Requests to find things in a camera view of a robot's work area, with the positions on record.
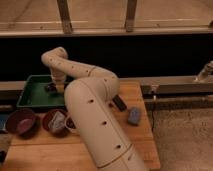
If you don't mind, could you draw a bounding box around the dark brush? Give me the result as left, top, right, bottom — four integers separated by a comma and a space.
45, 83, 56, 93

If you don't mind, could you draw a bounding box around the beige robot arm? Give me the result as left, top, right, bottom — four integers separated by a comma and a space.
41, 47, 149, 171

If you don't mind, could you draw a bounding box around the green plastic tray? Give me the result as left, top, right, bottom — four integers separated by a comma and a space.
16, 75, 65, 110

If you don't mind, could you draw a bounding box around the maroon bowl with white item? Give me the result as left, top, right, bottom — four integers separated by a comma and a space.
42, 109, 67, 135

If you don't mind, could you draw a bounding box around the small white cup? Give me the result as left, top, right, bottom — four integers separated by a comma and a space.
64, 117, 77, 134

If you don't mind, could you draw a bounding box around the maroon bowl with purple item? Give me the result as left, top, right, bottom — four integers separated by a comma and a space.
5, 108, 36, 135

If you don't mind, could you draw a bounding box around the black rectangular block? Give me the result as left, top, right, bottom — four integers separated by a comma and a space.
113, 95, 127, 111

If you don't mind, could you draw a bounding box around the wooden board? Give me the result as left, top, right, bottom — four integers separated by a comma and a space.
0, 81, 161, 171

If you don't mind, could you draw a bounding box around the blue sponge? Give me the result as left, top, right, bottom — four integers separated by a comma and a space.
128, 107, 141, 126

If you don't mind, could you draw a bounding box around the left wooden post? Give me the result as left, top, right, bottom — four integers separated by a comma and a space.
57, 0, 73, 34

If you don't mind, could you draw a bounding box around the wooden post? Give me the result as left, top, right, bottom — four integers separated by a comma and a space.
124, 0, 137, 32
57, 0, 73, 34

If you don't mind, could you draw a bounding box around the right wooden post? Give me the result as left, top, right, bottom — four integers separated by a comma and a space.
124, 0, 137, 32

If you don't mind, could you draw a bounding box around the metal rail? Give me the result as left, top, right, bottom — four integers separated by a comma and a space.
0, 75, 213, 100

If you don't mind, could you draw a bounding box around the grey hose fitting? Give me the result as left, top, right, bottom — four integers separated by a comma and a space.
196, 61, 213, 82

